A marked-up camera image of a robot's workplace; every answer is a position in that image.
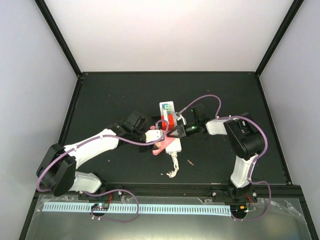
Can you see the light blue slotted cable duct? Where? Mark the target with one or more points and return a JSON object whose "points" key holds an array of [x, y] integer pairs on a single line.
{"points": [[155, 209]]}

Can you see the white plug on strip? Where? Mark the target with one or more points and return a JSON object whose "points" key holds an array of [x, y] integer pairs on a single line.
{"points": [[165, 115]]}

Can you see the red plug adapter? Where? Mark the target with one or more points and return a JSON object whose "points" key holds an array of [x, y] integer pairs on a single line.
{"points": [[167, 122]]}

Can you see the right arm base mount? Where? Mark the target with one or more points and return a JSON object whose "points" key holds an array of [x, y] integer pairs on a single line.
{"points": [[226, 193]]}

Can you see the left controller board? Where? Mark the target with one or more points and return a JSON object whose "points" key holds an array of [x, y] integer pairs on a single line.
{"points": [[99, 207]]}

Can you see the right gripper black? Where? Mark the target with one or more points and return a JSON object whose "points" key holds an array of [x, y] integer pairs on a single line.
{"points": [[180, 131]]}

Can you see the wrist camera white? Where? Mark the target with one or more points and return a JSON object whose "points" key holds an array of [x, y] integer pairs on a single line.
{"points": [[180, 120], [154, 135]]}

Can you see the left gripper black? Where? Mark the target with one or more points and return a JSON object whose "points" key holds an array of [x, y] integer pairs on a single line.
{"points": [[146, 148]]}

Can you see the right controller board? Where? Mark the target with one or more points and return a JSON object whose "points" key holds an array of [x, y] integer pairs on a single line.
{"points": [[239, 209]]}

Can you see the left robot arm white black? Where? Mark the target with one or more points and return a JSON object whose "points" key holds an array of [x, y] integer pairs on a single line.
{"points": [[58, 172]]}

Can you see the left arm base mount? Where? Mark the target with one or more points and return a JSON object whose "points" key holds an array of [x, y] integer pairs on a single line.
{"points": [[104, 193]]}

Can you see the pink triangular socket adapter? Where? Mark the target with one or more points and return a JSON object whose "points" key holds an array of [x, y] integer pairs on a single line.
{"points": [[161, 145]]}

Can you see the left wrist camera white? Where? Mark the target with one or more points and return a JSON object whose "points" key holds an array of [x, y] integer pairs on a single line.
{"points": [[154, 135]]}

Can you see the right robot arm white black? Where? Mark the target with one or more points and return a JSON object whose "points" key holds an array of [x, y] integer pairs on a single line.
{"points": [[246, 139]]}

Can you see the controller board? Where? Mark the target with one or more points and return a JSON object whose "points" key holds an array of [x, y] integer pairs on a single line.
{"points": [[99, 207], [239, 209]]}

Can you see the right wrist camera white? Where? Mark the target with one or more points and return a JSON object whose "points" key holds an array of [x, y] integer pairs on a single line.
{"points": [[180, 120]]}

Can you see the green plug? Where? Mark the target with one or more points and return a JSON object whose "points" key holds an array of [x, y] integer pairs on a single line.
{"points": [[166, 107]]}

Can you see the white power strip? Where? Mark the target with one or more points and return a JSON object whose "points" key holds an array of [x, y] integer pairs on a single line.
{"points": [[175, 146]]}

